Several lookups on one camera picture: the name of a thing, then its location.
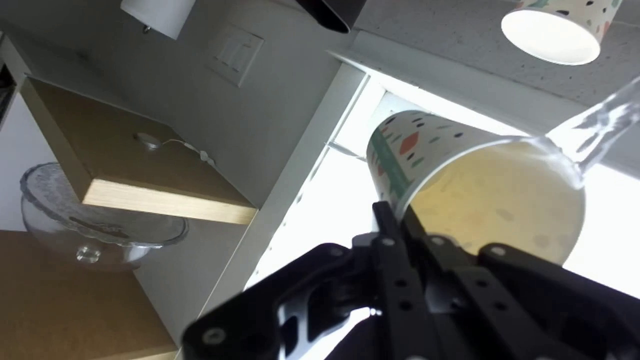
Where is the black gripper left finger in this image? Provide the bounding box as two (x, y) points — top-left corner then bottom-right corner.
(178, 200), (427, 360)

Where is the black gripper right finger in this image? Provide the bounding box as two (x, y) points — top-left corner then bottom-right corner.
(400, 208), (640, 360)

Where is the patterned paper cup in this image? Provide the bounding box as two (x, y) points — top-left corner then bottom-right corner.
(363, 109), (588, 266)
(498, 0), (625, 69)

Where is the clear glass cake dome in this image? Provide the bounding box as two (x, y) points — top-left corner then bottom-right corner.
(17, 161), (189, 268)

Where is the wooden shelf board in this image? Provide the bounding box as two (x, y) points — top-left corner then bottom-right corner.
(17, 76), (257, 226)
(0, 229), (178, 360)

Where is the white light switch plate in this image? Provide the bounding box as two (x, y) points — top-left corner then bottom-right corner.
(205, 27), (265, 89)

